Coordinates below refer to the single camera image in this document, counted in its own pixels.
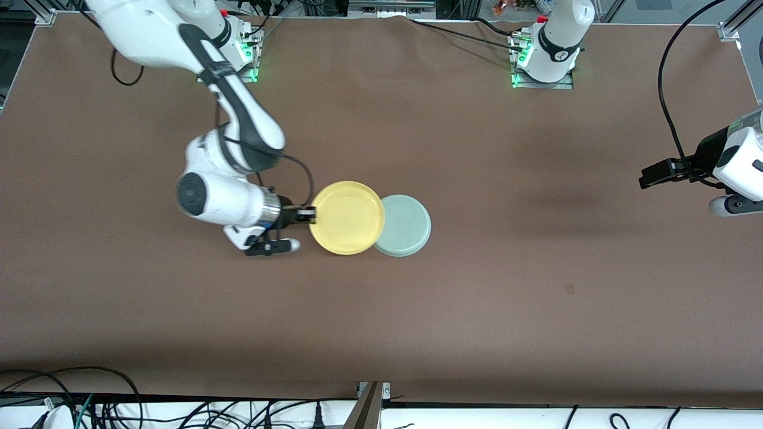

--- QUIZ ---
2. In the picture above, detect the yellow round plate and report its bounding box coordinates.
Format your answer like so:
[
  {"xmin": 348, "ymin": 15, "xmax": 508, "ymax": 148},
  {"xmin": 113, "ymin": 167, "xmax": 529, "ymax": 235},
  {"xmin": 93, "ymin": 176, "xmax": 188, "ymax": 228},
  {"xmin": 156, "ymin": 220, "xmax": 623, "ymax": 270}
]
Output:
[{"xmin": 309, "ymin": 181, "xmax": 386, "ymax": 256}]

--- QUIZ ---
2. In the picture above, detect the pale green round plate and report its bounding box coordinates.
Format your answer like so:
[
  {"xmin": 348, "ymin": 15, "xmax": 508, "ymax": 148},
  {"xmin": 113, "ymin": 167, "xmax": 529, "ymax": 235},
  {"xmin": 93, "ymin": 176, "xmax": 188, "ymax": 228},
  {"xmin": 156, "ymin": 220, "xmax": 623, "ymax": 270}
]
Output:
[{"xmin": 373, "ymin": 194, "xmax": 432, "ymax": 258}]

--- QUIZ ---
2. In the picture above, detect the brown table cover mat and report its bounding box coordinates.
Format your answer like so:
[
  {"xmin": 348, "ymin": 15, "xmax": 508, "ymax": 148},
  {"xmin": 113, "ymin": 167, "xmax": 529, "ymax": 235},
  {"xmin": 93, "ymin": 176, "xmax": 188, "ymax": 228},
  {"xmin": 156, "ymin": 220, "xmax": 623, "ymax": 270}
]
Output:
[{"xmin": 0, "ymin": 12, "xmax": 763, "ymax": 401}]

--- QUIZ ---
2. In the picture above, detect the white plastic device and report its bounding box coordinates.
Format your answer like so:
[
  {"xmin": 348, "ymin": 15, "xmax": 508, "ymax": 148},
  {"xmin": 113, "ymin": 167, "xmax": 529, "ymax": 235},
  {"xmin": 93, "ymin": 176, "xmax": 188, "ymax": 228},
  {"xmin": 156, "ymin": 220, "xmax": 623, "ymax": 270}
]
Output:
[{"xmin": 36, "ymin": 405, "xmax": 76, "ymax": 429}]

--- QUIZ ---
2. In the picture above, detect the aluminium profile post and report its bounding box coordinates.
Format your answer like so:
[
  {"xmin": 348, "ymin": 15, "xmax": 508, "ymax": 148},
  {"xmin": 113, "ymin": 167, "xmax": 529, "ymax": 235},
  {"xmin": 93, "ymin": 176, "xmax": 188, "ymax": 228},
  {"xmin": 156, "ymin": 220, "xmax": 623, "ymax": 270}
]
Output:
[{"xmin": 343, "ymin": 381, "xmax": 385, "ymax": 429}]

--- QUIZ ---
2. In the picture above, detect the short black base cable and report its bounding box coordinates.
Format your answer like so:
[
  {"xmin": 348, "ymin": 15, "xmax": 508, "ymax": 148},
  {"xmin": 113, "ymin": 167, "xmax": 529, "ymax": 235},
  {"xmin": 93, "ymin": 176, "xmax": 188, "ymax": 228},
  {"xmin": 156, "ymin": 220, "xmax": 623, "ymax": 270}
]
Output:
[{"xmin": 474, "ymin": 16, "xmax": 531, "ymax": 40}]

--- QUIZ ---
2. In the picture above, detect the grey metal frame rail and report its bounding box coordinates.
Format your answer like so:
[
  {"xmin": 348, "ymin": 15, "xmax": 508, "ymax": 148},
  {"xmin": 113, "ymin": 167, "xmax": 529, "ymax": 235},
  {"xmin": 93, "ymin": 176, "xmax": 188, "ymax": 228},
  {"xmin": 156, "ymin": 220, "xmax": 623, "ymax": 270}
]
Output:
[{"xmin": 349, "ymin": 0, "xmax": 436, "ymax": 16}]

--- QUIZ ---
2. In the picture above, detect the large looping black cable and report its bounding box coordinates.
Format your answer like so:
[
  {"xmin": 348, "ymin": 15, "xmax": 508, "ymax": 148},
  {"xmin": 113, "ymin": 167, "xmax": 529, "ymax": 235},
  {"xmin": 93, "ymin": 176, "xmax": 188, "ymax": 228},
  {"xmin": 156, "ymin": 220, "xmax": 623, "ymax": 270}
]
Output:
[{"xmin": 0, "ymin": 366, "xmax": 144, "ymax": 429}]

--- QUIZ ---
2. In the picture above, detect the long black base cable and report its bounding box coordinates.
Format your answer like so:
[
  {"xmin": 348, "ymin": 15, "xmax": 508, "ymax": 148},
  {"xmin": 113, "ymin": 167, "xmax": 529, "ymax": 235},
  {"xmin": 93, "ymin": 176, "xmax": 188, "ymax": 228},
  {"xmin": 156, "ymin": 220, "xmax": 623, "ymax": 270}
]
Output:
[{"xmin": 408, "ymin": 18, "xmax": 528, "ymax": 53}]

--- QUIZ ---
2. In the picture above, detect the green cable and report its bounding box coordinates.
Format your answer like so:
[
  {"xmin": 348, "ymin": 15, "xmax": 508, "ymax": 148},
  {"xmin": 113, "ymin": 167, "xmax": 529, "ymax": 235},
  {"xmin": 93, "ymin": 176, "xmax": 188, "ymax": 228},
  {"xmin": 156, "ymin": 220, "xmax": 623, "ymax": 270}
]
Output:
[{"xmin": 74, "ymin": 393, "xmax": 96, "ymax": 429}]

